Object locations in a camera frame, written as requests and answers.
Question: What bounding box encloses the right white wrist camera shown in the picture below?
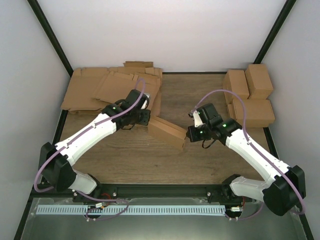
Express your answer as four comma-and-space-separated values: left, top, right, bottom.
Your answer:
188, 110, 204, 128

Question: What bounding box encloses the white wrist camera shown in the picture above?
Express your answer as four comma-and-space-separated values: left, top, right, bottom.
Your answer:
141, 93, 151, 110
188, 110, 204, 128

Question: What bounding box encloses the folded cardboard box back left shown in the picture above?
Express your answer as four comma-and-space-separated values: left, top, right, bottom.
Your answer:
222, 69, 250, 100

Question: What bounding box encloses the folded cardboard box back right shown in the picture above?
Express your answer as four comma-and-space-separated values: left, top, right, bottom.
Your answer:
245, 64, 274, 100

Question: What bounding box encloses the black aluminium front rail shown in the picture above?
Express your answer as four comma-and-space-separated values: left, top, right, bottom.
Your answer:
31, 183, 297, 201

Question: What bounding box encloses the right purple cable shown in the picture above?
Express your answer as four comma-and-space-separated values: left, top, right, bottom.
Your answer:
192, 89, 307, 222

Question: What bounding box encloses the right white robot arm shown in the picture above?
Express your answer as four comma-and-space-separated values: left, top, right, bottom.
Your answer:
186, 103, 306, 216

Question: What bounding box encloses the left black frame post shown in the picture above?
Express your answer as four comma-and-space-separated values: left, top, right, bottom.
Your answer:
27, 0, 74, 77

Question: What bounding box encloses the light blue slotted cable duct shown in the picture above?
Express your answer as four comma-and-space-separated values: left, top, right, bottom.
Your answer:
35, 205, 226, 217

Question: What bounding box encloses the stack of flat cardboard sheets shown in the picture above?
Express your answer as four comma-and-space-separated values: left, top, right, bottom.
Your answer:
61, 61, 163, 116

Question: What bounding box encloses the purple cable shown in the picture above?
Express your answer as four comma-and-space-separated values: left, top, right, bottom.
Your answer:
192, 89, 307, 222
33, 78, 147, 223

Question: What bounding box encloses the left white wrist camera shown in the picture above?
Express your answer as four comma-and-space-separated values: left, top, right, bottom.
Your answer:
141, 93, 151, 110

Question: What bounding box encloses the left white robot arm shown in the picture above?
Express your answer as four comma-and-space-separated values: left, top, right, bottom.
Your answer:
39, 89, 151, 202

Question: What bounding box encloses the right black frame post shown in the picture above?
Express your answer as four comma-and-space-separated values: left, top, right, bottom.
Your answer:
253, 0, 297, 64

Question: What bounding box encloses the brown cardboard box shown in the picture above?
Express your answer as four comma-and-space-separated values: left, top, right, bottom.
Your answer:
147, 116, 187, 150

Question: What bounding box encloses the folded cardboard box front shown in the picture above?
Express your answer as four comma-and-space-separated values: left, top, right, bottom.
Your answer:
226, 99, 276, 128

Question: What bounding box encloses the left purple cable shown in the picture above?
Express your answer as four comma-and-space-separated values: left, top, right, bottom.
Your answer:
33, 78, 147, 223

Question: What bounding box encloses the black frame post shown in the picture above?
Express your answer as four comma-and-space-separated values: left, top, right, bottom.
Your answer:
253, 0, 297, 64
27, 0, 74, 77

